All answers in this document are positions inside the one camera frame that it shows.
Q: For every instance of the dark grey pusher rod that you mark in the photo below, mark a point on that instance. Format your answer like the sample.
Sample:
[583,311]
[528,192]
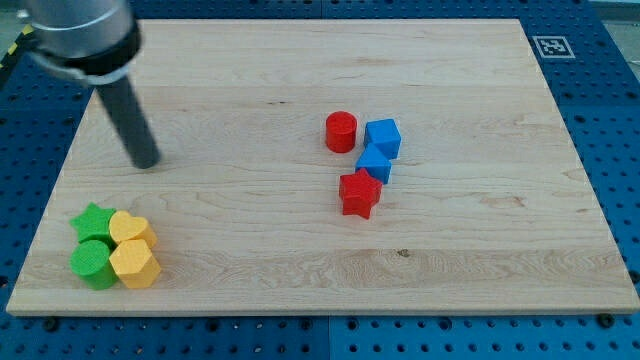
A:
[125,112]

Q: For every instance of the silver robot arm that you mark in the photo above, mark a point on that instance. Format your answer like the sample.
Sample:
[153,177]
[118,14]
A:
[92,42]

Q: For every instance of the yellow hexagon block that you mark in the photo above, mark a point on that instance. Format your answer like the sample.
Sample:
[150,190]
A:
[134,264]

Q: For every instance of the green star block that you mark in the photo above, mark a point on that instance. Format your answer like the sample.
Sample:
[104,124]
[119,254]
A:
[93,224]

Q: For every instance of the yellow heart block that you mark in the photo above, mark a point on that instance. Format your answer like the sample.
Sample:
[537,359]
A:
[124,227]

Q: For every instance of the green cylinder block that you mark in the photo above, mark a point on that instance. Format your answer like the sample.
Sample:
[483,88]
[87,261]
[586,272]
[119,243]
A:
[90,261]

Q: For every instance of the wooden board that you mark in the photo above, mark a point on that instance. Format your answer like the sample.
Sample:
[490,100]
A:
[487,211]

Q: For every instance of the red cylinder block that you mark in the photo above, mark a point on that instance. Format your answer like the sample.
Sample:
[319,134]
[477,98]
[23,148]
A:
[341,128]

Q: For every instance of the red star block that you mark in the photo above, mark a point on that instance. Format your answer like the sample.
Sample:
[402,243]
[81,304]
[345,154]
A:
[359,193]

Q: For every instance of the blue pentagon block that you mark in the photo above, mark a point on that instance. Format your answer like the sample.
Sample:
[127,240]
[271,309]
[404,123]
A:
[375,163]

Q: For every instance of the blue cube block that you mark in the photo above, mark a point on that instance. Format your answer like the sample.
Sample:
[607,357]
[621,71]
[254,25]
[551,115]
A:
[385,135]

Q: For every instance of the white fiducial marker tag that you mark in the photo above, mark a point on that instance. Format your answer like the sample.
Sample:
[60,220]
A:
[553,47]

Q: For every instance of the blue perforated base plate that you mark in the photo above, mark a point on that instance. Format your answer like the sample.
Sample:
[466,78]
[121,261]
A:
[598,96]

